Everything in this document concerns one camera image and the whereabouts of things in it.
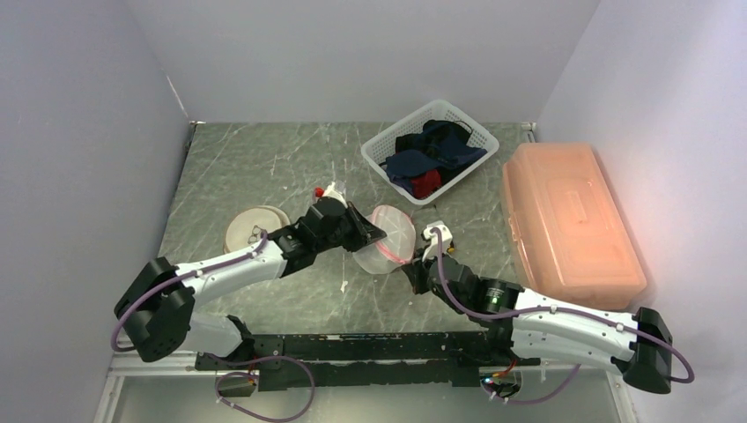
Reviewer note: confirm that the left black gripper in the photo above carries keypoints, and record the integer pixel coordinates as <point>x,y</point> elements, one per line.
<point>364,232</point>

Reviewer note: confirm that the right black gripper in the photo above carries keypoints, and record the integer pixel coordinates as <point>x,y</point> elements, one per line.
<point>415,272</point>

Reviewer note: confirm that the navy blue bra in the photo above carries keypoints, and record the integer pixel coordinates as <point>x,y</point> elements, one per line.
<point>401,175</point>

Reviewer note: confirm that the red bra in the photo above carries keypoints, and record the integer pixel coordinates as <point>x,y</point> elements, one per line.
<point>425,184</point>

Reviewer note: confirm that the white mesh laundry bag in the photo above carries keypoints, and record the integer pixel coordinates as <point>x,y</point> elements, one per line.
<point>246,227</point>

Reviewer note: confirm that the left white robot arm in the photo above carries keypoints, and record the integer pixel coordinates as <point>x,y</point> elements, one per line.
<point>158,314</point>

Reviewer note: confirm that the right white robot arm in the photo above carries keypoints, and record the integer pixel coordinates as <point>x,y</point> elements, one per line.
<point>527,325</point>

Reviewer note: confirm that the black bra in basket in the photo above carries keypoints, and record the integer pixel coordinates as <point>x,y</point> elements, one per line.
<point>439,144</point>

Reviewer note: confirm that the orange translucent storage box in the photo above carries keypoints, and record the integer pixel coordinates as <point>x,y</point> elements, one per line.
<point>568,240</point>

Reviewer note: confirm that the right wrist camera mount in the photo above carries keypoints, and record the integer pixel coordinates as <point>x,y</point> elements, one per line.
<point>438,240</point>

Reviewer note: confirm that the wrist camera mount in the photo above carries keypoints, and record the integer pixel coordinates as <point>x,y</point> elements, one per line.
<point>334,190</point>
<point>438,240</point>

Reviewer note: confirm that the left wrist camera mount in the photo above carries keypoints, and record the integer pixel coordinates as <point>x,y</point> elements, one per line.
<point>334,190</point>

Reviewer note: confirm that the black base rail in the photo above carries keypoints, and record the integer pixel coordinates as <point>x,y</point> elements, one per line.
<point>457,358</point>

